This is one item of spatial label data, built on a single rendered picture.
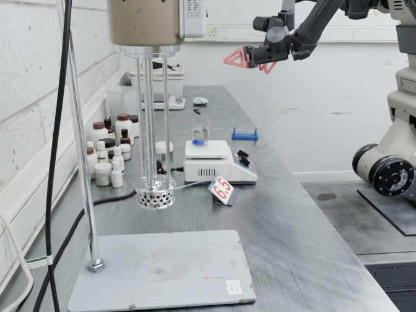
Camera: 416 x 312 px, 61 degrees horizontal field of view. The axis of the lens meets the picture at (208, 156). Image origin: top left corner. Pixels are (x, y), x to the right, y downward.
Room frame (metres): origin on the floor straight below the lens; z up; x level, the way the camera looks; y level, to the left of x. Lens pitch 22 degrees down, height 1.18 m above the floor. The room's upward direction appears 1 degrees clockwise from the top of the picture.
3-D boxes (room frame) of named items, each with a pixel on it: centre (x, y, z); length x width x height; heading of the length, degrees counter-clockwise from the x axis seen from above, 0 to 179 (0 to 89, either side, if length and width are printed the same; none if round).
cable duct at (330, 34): (2.38, -0.37, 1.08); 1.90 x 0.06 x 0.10; 96
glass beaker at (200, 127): (0.94, 0.02, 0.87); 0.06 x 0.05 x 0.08; 171
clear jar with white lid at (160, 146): (0.96, 0.13, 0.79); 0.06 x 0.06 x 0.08
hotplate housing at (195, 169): (0.92, -0.02, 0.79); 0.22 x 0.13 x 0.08; 92
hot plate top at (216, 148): (0.92, 0.00, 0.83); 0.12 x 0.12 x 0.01; 2
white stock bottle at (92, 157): (0.91, 0.33, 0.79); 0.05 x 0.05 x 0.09
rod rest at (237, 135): (1.28, -0.14, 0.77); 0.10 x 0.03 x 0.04; 85
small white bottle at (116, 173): (0.85, 0.24, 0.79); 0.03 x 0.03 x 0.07
